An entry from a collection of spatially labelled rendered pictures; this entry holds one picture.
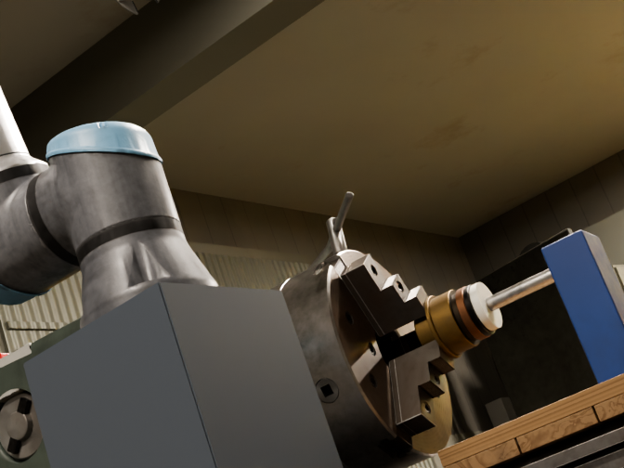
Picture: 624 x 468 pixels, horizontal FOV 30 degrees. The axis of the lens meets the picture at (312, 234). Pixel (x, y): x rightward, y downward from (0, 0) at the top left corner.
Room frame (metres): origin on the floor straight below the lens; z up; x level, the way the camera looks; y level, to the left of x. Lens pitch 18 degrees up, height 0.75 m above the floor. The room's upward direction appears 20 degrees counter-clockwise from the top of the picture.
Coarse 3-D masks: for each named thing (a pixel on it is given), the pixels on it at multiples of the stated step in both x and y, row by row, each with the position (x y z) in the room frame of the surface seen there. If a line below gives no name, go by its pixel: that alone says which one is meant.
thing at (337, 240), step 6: (330, 222) 1.69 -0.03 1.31; (330, 228) 1.69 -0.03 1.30; (330, 234) 1.69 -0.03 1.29; (336, 234) 1.68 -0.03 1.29; (342, 234) 1.69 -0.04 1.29; (336, 240) 1.68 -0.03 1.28; (342, 240) 1.68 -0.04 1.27; (336, 246) 1.68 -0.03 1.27; (342, 246) 1.68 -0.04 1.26; (336, 252) 1.68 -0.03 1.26
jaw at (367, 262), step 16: (368, 256) 1.55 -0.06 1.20; (352, 272) 1.54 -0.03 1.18; (368, 272) 1.54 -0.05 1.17; (352, 288) 1.56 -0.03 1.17; (368, 288) 1.55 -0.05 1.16; (384, 288) 1.55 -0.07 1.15; (400, 288) 1.57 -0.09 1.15; (416, 288) 1.58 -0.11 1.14; (368, 304) 1.57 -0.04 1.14; (384, 304) 1.56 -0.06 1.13; (400, 304) 1.56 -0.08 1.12; (416, 304) 1.56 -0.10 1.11; (384, 320) 1.58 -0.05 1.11; (400, 320) 1.58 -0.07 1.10
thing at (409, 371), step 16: (416, 352) 1.58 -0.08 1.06; (432, 352) 1.56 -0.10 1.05; (400, 368) 1.58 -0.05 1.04; (416, 368) 1.57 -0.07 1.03; (432, 368) 1.57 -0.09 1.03; (448, 368) 1.58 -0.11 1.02; (400, 384) 1.57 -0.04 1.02; (416, 384) 1.56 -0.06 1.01; (432, 384) 1.56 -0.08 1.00; (400, 400) 1.56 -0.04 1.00; (416, 400) 1.55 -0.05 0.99; (432, 400) 1.58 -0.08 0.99; (400, 416) 1.55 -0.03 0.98; (416, 416) 1.54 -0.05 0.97; (432, 416) 1.56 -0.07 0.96; (400, 432) 1.56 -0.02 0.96; (416, 432) 1.57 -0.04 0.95; (400, 448) 1.58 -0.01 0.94
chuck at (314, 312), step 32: (352, 256) 1.61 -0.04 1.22; (288, 288) 1.57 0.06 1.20; (320, 288) 1.52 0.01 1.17; (320, 320) 1.50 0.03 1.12; (352, 320) 1.54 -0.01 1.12; (320, 352) 1.50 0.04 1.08; (352, 352) 1.51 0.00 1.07; (352, 384) 1.50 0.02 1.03; (384, 384) 1.56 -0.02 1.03; (352, 416) 1.52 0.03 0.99; (384, 416) 1.53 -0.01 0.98; (448, 416) 1.72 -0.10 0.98; (352, 448) 1.56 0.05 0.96; (384, 448) 1.58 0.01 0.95; (416, 448) 1.59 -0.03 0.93
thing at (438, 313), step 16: (464, 288) 1.55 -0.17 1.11; (432, 304) 1.56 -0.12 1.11; (448, 304) 1.54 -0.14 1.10; (464, 304) 1.54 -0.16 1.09; (416, 320) 1.58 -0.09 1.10; (432, 320) 1.55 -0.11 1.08; (448, 320) 1.54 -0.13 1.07; (464, 320) 1.54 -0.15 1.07; (432, 336) 1.57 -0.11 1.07; (448, 336) 1.55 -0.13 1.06; (464, 336) 1.55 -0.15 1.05; (480, 336) 1.56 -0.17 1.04; (448, 352) 1.57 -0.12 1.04
